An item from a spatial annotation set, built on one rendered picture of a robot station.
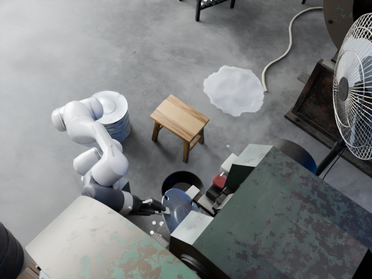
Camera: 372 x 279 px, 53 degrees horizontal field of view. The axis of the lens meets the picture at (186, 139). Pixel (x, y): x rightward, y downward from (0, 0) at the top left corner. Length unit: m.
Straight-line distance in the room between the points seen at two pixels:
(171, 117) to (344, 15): 1.21
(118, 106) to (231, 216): 1.78
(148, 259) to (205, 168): 2.04
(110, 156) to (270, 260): 0.62
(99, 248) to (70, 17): 3.16
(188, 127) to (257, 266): 1.64
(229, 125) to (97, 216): 2.22
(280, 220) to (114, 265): 0.49
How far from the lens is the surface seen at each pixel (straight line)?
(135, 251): 0.75
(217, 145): 2.85
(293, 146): 1.26
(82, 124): 1.45
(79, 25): 3.68
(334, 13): 2.20
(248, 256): 1.00
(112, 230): 0.79
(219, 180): 1.88
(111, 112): 2.63
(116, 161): 1.29
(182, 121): 2.54
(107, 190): 1.30
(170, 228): 1.55
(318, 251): 1.06
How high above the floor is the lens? 2.45
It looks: 59 degrees down
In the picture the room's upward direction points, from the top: 7 degrees clockwise
